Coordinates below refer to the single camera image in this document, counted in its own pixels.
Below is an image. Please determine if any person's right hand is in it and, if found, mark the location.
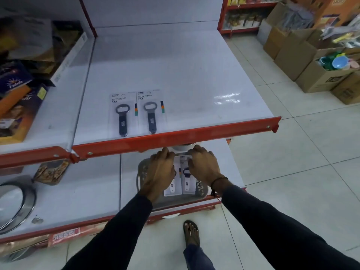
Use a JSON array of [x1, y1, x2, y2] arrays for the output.
[[186, 145, 228, 194]]

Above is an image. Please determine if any person's left hand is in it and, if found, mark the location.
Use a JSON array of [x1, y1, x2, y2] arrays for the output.
[[140, 147, 177, 204]]

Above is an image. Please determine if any white carded bottle opener pack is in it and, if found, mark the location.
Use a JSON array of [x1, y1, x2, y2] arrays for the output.
[[164, 163, 181, 196], [179, 155, 198, 193]]

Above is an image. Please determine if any person's right forearm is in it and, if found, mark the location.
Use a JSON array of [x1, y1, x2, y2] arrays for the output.
[[218, 185, 360, 270]]

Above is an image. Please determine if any person's left forearm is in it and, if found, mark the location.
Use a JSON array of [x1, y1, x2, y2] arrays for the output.
[[62, 192, 154, 270]]

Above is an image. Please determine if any black wrist band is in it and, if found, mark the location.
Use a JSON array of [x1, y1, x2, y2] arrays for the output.
[[210, 177, 229, 198]]

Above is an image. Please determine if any grey carded bottle opener pack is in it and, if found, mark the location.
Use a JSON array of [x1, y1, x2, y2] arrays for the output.
[[109, 91, 139, 139], [136, 89, 167, 136]]

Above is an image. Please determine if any grey plastic basket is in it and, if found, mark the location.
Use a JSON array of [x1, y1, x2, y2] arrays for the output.
[[136, 157, 210, 212]]

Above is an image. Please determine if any person's foot in black sandal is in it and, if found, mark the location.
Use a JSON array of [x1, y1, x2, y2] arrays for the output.
[[183, 220, 201, 248]]

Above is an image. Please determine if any white shelf with red edge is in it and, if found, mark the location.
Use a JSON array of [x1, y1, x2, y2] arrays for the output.
[[0, 32, 97, 170], [0, 138, 247, 245], [72, 21, 282, 161]]

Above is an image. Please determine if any person's leg in blue jeans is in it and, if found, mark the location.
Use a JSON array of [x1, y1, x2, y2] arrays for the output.
[[183, 244, 216, 270]]

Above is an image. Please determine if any brown snack packet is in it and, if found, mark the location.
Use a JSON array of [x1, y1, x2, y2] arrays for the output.
[[33, 159, 71, 186]]

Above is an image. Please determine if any small brown cardboard box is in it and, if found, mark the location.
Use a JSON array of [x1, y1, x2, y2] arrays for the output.
[[263, 25, 291, 60]]

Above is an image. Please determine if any large brown cardboard box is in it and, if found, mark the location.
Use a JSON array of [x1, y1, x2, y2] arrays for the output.
[[274, 27, 324, 82]]

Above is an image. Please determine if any grey cardboard box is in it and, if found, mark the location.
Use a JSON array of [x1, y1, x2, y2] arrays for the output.
[[257, 2, 285, 46]]

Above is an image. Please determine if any cardboard box with cups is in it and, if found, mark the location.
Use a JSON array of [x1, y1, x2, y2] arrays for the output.
[[295, 47, 360, 94]]

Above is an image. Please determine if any red rack with goods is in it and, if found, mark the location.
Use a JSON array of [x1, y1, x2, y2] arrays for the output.
[[218, 0, 282, 38]]

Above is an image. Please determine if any purple and yellow box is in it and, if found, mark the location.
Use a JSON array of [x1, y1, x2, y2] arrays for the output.
[[0, 84, 50, 146]]

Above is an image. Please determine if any dark printed box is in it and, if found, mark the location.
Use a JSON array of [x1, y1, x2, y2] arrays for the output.
[[51, 20, 84, 71]]

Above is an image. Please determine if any green plastic cup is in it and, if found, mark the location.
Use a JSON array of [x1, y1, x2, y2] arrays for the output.
[[320, 53, 338, 71]]

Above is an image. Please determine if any printed brown cardboard box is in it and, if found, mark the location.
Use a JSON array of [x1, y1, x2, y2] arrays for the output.
[[331, 71, 360, 106]]

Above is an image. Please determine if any blue plastic cup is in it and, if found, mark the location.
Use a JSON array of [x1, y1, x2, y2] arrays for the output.
[[332, 55, 350, 71]]

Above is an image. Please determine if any blue printed box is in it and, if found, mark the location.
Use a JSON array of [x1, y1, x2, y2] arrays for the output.
[[0, 61, 33, 94]]

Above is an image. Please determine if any grey white box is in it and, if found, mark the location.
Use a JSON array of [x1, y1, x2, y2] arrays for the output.
[[0, 16, 54, 63]]

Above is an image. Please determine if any orange cardboard box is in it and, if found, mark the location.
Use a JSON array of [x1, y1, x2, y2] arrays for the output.
[[312, 0, 360, 29]]

